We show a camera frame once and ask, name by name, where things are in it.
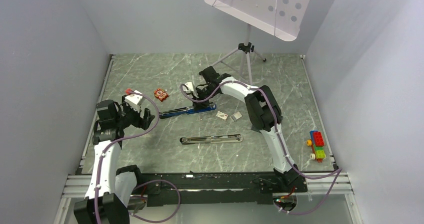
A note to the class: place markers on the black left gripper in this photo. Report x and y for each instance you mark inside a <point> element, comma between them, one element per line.
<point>143,122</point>

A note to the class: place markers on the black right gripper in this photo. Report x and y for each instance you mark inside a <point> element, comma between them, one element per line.
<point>201,105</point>

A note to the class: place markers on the blue black stapler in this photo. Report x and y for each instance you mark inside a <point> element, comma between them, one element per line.
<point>185,110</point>

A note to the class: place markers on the white staple box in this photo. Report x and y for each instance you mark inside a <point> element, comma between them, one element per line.
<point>222,115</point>

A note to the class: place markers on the staple box tray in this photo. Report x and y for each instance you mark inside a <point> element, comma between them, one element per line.
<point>236,116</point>

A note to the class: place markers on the black silver stapler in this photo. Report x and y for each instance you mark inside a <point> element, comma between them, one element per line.
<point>212,139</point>

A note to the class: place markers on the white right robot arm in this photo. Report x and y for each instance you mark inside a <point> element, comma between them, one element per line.
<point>265,116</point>

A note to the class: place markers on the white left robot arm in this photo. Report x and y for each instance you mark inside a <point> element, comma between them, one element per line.
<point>108,195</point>

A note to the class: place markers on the red cartoon eraser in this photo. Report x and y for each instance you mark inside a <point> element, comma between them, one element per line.
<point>161,94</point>

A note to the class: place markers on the dark grey lego baseplate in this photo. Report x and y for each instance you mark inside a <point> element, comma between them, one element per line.
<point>255,129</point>

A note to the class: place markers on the white perforated music stand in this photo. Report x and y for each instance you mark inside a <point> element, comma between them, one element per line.
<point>280,18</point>

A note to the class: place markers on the colourful lego toy car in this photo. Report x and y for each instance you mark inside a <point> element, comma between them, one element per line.
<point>316,142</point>

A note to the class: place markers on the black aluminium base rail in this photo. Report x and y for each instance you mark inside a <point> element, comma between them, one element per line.
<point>245,187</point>

